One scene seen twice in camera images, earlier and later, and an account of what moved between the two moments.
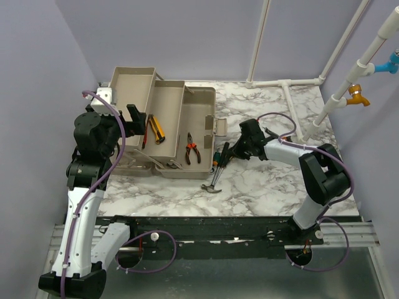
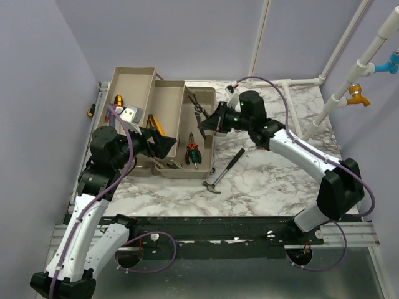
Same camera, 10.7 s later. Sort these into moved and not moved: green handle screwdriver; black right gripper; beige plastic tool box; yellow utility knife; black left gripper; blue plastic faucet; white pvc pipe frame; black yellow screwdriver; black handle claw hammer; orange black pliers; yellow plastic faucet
Moved: green handle screwdriver; black handle claw hammer; black right gripper; black left gripper; black yellow screwdriver
Not moved: white pvc pipe frame; beige plastic tool box; yellow utility knife; blue plastic faucet; orange black pliers; yellow plastic faucet
